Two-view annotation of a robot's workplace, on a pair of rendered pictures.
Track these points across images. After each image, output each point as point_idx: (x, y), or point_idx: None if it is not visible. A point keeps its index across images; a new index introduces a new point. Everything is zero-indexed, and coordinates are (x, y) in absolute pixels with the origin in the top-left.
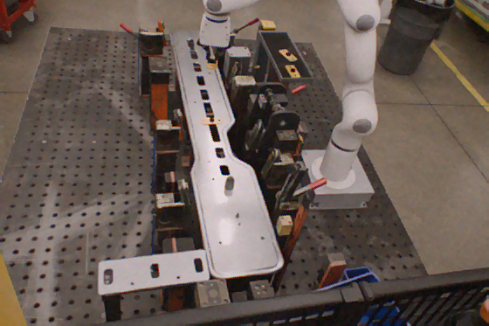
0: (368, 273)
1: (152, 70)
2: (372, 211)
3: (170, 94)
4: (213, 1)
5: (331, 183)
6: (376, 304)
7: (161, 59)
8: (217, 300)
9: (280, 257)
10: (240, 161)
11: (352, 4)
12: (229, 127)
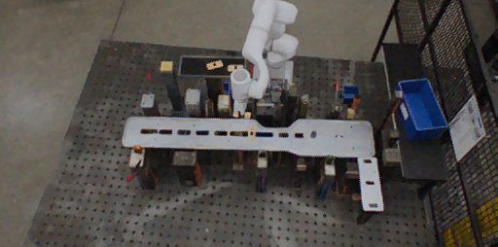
0: (399, 84)
1: (192, 163)
2: (294, 67)
3: (157, 167)
4: (264, 91)
5: (284, 82)
6: (405, 88)
7: (177, 156)
8: (397, 154)
9: (364, 122)
10: (292, 124)
11: (289, 17)
12: (259, 124)
